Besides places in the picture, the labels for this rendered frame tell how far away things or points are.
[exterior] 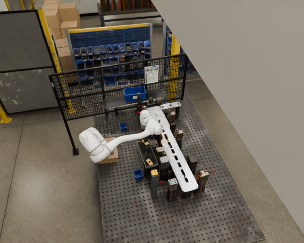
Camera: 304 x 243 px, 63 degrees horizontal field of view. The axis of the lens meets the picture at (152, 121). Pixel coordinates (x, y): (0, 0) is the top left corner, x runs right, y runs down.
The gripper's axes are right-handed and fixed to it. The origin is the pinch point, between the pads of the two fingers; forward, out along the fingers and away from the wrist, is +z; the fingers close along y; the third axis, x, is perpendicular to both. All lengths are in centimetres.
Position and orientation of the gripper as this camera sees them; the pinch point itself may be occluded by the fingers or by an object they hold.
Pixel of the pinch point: (145, 139)
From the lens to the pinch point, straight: 271.1
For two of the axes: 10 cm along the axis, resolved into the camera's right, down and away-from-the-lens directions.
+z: 0.0, 7.1, 7.0
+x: -5.8, -5.7, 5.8
